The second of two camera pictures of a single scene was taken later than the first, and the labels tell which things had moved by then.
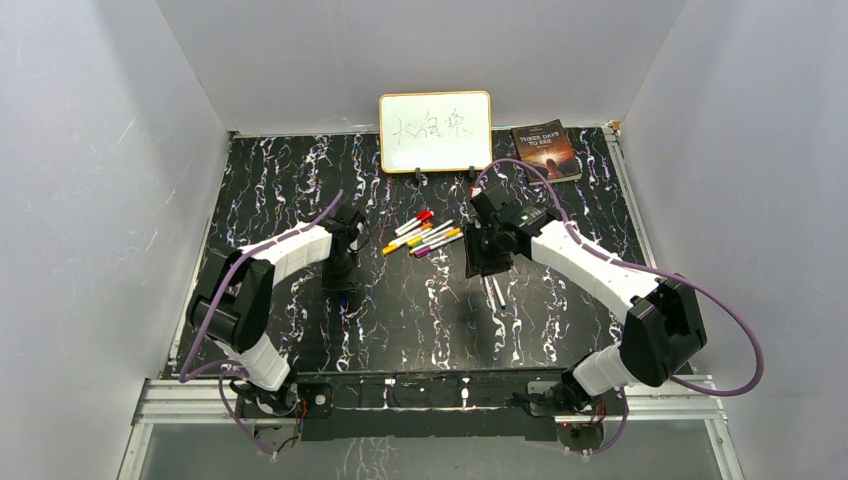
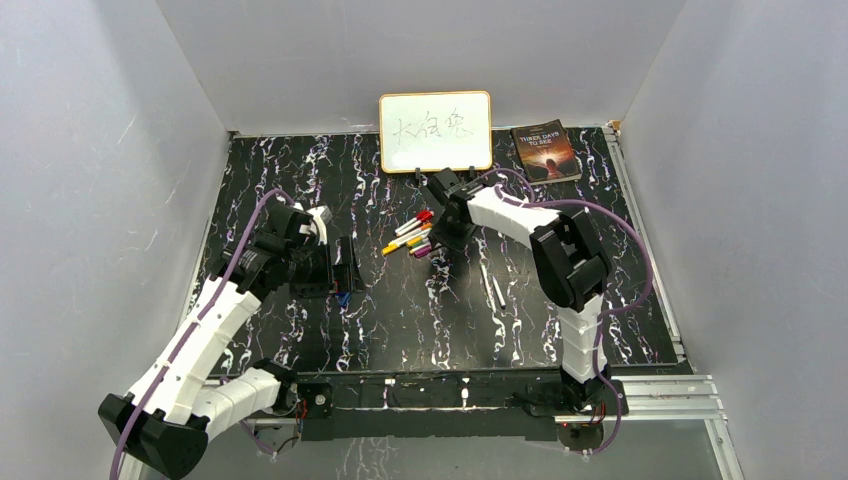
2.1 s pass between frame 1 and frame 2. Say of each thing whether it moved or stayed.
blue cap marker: stayed
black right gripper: moved
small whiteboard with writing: stayed
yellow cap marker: stayed
